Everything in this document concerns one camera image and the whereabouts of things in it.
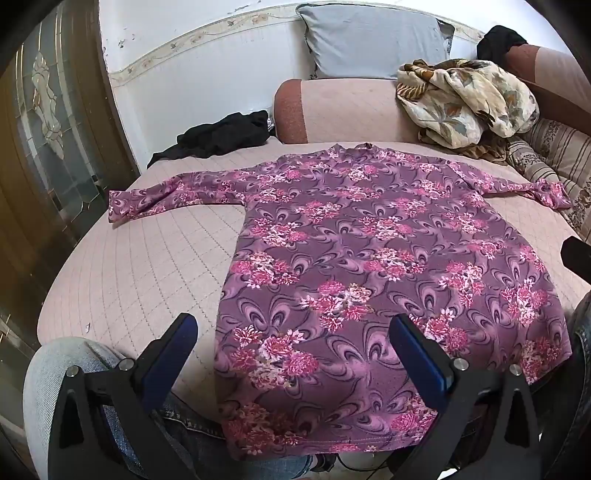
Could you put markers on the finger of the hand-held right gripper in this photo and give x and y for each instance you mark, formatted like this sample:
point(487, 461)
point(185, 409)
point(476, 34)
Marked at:
point(577, 256)

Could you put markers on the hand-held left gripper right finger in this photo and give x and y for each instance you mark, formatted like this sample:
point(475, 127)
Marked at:
point(415, 347)

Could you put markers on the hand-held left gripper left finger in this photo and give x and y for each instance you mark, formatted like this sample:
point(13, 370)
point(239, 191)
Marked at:
point(183, 333)

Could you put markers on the purple floral long-sleeve garment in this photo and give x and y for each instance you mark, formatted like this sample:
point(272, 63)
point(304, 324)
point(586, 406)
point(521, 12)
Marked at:
point(351, 240)

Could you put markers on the pink quilted bed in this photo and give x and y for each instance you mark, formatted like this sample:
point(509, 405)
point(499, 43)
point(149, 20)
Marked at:
point(138, 258)

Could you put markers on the striped beige cushion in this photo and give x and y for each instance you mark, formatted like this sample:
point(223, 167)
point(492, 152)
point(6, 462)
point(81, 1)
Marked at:
point(554, 152)

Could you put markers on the person's leg in jeans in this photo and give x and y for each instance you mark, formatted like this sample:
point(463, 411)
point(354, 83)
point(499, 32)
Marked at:
point(55, 369)

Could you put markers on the pink bolster with brown end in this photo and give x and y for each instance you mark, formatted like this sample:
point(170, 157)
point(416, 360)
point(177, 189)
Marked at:
point(554, 69)
point(351, 110)

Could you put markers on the beige floral blanket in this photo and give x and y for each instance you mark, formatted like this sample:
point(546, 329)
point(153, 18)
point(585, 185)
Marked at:
point(461, 101)

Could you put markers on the black cloth with purple trim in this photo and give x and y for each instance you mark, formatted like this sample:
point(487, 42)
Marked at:
point(217, 136)

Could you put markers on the small black cloth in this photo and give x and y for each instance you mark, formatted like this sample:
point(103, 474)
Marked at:
point(501, 41)

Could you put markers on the wooden door with patterned glass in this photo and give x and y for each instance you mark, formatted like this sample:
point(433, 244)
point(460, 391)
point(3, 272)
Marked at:
point(51, 138)

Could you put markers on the grey pillow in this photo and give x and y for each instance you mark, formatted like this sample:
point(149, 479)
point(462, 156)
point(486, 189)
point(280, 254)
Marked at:
point(374, 41)

